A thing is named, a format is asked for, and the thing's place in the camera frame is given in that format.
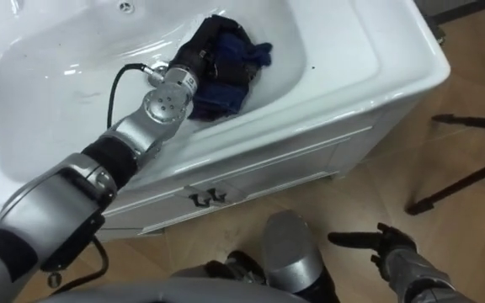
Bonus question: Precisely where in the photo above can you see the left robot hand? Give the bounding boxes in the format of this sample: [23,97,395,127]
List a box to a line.
[168,14,255,87]

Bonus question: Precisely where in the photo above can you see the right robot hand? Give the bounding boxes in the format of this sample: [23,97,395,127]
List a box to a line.
[328,222,418,282]

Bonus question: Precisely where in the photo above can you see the dark blue cloth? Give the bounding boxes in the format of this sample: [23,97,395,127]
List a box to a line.
[187,15,274,122]

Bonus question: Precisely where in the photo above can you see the white sink vanity cabinet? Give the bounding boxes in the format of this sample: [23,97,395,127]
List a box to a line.
[0,0,451,242]

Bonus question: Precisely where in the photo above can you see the robot legs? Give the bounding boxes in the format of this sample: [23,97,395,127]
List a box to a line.
[170,210,341,303]

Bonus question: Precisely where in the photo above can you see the black tripod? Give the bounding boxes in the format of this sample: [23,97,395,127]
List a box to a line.
[405,113,485,216]

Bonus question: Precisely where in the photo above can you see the robot body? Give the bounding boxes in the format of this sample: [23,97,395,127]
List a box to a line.
[40,277,311,303]

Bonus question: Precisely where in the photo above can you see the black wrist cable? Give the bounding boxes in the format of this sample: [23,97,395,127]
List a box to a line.
[106,62,168,130]

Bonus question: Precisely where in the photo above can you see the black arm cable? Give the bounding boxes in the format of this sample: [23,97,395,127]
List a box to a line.
[46,235,110,296]

